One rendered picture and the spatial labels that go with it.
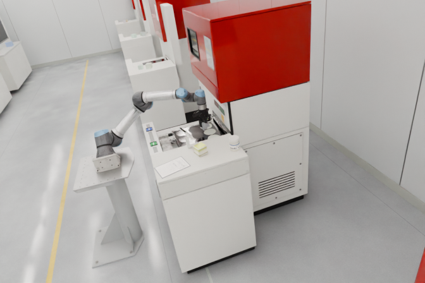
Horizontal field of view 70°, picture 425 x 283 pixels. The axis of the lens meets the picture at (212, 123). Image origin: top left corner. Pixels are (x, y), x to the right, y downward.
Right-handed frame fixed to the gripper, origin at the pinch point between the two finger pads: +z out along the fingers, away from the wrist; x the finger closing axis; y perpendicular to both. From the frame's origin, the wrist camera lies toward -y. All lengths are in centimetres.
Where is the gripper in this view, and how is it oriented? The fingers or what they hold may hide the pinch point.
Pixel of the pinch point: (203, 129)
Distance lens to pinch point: 257.1
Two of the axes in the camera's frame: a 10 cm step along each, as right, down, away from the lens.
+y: 8.5, 1.5, -5.0
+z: 1.3, 8.7, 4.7
